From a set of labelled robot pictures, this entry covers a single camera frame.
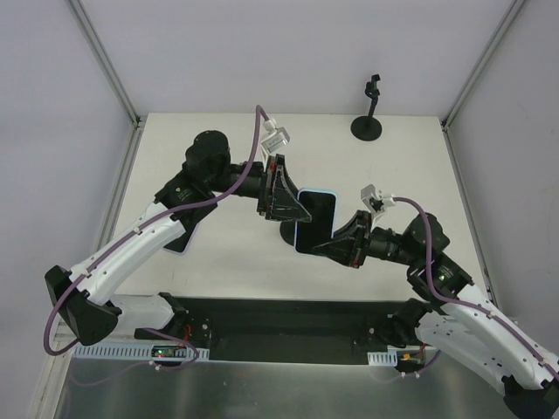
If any left white cable duct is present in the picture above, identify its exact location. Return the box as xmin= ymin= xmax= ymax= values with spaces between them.
xmin=72 ymin=343 xmax=210 ymax=362

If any right aluminium table rail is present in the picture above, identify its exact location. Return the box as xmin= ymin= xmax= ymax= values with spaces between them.
xmin=443 ymin=124 xmax=542 ymax=419

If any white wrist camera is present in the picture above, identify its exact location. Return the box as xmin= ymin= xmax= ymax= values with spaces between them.
xmin=259 ymin=118 xmax=290 ymax=161
xmin=360 ymin=184 xmax=396 ymax=216

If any phone with blue case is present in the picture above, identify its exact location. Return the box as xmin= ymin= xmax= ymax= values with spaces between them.
xmin=293 ymin=189 xmax=337 ymax=254

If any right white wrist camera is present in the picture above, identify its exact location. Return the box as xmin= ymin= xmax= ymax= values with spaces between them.
xmin=360 ymin=184 xmax=396 ymax=216

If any white cable duct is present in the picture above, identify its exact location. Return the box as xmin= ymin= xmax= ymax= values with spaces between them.
xmin=367 ymin=349 xmax=398 ymax=367
xmin=72 ymin=343 xmax=210 ymax=362

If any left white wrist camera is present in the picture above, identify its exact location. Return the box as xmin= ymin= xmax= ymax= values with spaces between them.
xmin=259 ymin=118 xmax=290 ymax=161

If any aluminium table rail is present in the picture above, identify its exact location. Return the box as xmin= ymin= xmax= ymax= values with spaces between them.
xmin=443 ymin=124 xmax=542 ymax=419
xmin=28 ymin=115 xmax=148 ymax=418

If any right white cable duct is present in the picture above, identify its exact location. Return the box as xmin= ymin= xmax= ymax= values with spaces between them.
xmin=367 ymin=349 xmax=398 ymax=367

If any left aluminium frame post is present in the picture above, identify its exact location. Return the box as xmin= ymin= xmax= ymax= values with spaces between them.
xmin=66 ymin=0 xmax=141 ymax=127

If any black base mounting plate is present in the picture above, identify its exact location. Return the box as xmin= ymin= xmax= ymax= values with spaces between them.
xmin=157 ymin=294 xmax=434 ymax=365

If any phone with purple case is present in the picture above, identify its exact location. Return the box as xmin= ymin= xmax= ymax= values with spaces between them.
xmin=163 ymin=223 xmax=198 ymax=254

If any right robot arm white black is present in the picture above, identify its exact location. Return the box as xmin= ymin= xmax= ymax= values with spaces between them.
xmin=313 ymin=211 xmax=558 ymax=418

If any right aluminium frame post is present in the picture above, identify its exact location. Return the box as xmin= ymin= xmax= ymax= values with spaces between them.
xmin=441 ymin=0 xmax=529 ymax=132

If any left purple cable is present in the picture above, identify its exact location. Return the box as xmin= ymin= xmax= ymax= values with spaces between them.
xmin=43 ymin=104 xmax=276 ymax=387

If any aluminium frame post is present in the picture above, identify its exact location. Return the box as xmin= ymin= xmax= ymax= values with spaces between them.
xmin=441 ymin=0 xmax=529 ymax=132
xmin=66 ymin=0 xmax=141 ymax=127

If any left aluminium table rail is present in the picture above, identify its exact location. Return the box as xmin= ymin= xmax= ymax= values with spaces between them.
xmin=28 ymin=115 xmax=148 ymax=418

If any black phone stand round base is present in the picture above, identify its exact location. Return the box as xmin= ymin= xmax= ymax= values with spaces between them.
xmin=279 ymin=222 xmax=296 ymax=247

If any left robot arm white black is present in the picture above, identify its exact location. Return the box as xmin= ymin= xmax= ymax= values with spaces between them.
xmin=45 ymin=127 xmax=312 ymax=346

